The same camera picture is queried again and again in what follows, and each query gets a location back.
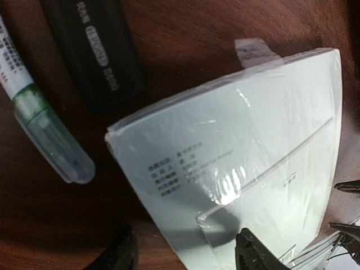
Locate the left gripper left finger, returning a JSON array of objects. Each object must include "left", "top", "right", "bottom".
[{"left": 95, "top": 226, "right": 138, "bottom": 269}]

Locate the grey notebook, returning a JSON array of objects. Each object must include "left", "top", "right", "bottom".
[{"left": 105, "top": 48, "right": 343, "bottom": 269}]

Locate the pink cap black highlighter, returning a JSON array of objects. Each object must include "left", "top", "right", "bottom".
[{"left": 40, "top": 0, "right": 146, "bottom": 113}]

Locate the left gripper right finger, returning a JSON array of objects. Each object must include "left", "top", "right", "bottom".
[{"left": 235, "top": 228, "right": 289, "bottom": 270}]

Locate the aluminium front rail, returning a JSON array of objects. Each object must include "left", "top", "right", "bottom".
[{"left": 286, "top": 219, "right": 359, "bottom": 269}]

